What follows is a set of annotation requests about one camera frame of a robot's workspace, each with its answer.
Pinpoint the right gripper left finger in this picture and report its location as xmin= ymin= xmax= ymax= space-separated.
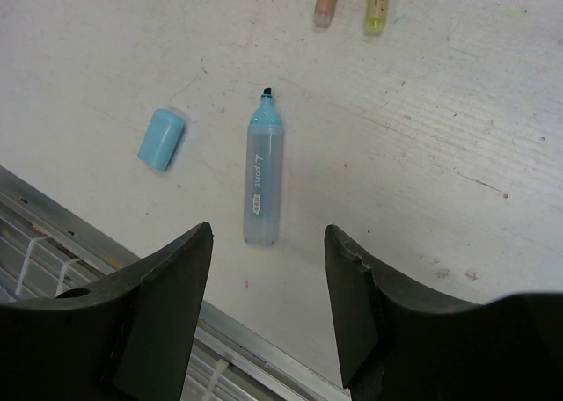
xmin=1 ymin=222 xmax=213 ymax=400

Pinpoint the light blue highlighter marker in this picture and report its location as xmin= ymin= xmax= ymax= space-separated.
xmin=243 ymin=88 xmax=284 ymax=245

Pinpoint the light blue marker cap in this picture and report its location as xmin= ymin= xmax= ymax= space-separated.
xmin=137 ymin=108 xmax=186 ymax=172

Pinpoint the orange thin highlighter pen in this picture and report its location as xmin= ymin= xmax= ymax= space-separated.
xmin=313 ymin=0 xmax=338 ymax=28

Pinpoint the yellow thin highlighter pen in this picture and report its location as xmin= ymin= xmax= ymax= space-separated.
xmin=364 ymin=0 xmax=389 ymax=36

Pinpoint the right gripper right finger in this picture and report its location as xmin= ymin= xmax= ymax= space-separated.
xmin=325 ymin=225 xmax=562 ymax=400

